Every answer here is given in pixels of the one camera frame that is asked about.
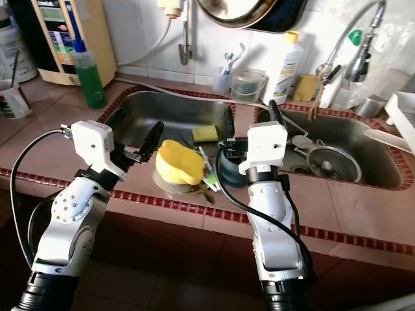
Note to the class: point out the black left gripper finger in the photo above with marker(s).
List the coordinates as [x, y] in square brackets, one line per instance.
[154, 139]

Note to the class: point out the blue ceramic mug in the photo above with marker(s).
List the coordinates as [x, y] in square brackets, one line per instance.
[227, 170]

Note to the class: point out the yellow plastic bowl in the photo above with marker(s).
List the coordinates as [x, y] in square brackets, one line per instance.
[180, 162]

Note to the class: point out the white tongs green clip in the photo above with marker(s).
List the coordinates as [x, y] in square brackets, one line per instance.
[211, 180]

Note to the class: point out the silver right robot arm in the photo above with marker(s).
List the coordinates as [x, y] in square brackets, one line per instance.
[279, 240]

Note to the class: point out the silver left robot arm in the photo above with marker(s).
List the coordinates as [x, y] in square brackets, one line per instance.
[68, 227]

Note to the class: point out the yellow green scouring sponge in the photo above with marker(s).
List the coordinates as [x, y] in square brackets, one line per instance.
[205, 134]

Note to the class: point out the steel sink basin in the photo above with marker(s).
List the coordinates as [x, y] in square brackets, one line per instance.
[337, 133]
[155, 113]

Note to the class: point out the plain yellow sponge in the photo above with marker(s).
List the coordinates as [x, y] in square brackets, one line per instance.
[305, 89]

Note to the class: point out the clear plastic bucket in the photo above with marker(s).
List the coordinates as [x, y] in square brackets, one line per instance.
[248, 87]

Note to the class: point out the clear toothbrush cup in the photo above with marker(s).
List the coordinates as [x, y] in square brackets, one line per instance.
[222, 84]

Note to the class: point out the white detergent bottle yellow cap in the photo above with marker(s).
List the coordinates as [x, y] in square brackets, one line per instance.
[292, 74]

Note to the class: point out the round steel bowl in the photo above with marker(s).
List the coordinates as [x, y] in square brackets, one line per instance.
[172, 188]

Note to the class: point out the blue white toothbrush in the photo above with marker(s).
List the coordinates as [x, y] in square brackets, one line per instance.
[233, 59]

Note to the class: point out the round steel strainer lid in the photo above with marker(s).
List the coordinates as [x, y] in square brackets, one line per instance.
[334, 165]

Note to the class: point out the white ionizer tube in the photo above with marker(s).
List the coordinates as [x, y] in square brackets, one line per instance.
[142, 55]

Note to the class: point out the green liquid bottle blue cap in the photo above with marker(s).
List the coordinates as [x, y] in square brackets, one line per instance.
[89, 81]

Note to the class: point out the small steel cup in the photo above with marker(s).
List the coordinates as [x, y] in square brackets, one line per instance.
[371, 107]

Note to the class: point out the chrome gooseneck faucet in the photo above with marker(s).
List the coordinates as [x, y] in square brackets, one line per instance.
[360, 61]

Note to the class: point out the hanging black tray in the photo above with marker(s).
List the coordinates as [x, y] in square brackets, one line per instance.
[293, 16]

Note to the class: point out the hanging steel pan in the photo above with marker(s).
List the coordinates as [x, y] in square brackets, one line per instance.
[233, 13]

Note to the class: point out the white bottle green cap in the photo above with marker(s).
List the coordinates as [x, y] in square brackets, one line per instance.
[355, 37]

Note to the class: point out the beige water ionizer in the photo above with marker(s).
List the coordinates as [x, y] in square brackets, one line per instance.
[97, 39]

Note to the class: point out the white mug green print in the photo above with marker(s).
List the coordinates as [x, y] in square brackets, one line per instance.
[14, 103]

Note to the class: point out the beige tap filter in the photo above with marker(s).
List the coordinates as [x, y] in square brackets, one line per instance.
[172, 8]

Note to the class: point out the large white plastic jar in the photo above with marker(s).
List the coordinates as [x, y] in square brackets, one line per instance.
[16, 55]

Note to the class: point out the clear plastic bag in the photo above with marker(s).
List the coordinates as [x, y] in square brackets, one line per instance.
[399, 58]

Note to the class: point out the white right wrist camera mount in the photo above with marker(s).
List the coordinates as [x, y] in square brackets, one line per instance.
[264, 146]

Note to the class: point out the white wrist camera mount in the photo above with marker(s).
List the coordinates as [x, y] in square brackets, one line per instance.
[97, 146]
[264, 146]

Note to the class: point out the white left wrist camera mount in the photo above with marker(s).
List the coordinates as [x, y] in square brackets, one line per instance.
[97, 146]

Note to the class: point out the chrome wall tap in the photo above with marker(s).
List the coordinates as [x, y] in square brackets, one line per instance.
[186, 45]

